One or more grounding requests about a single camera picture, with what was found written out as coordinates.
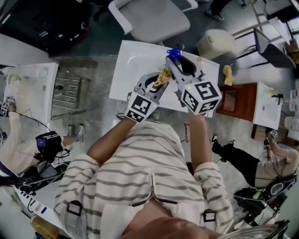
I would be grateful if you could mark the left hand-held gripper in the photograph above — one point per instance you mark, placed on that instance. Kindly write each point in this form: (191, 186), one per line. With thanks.
(141, 107)

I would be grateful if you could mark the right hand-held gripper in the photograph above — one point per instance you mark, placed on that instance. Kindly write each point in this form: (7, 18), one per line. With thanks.
(203, 95)

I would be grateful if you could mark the yellow cloth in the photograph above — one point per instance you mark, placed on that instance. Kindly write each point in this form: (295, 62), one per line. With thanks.
(163, 75)

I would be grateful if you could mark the person's left forearm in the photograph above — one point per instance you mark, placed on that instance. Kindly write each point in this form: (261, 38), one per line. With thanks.
(109, 142)

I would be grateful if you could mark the person's right forearm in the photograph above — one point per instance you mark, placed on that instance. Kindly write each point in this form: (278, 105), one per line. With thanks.
(199, 140)

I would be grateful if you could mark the person's right shoe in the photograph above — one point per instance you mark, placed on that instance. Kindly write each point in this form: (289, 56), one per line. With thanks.
(155, 115)

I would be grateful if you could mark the person's shoe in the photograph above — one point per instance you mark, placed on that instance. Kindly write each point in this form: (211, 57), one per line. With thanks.
(155, 115)
(121, 112)

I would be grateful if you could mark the person's left shoe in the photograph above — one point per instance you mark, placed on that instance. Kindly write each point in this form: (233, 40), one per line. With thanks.
(121, 112)

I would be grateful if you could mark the beige trash bin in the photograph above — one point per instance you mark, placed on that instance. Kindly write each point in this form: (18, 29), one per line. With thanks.
(217, 44)

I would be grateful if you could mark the yellow rag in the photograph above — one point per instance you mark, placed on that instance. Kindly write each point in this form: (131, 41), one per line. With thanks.
(228, 74)

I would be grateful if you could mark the white grey office chair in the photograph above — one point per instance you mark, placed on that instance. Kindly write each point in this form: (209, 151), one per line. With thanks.
(154, 23)

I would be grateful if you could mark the wooden cabinet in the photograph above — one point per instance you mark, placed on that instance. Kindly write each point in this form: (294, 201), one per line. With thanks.
(243, 102)

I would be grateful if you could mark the metal rack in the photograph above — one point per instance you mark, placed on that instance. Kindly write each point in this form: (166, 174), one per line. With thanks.
(67, 93)

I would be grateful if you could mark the striped cream shirt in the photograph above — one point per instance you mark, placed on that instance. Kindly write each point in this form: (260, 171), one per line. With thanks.
(140, 175)

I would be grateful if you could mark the black chair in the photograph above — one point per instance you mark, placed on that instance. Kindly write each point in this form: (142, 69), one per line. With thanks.
(275, 53)

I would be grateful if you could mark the small black faucet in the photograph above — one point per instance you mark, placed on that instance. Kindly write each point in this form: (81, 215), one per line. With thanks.
(278, 98)

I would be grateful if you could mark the wooden crate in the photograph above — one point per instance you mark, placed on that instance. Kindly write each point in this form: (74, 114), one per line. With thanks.
(259, 133)

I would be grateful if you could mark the white plastic canister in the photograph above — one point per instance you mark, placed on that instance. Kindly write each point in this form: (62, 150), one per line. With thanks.
(294, 100)
(293, 122)

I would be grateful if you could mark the white table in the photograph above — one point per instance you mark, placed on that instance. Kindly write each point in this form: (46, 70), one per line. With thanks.
(46, 196)

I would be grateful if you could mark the black backpack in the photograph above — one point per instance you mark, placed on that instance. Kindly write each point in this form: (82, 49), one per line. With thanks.
(289, 180)

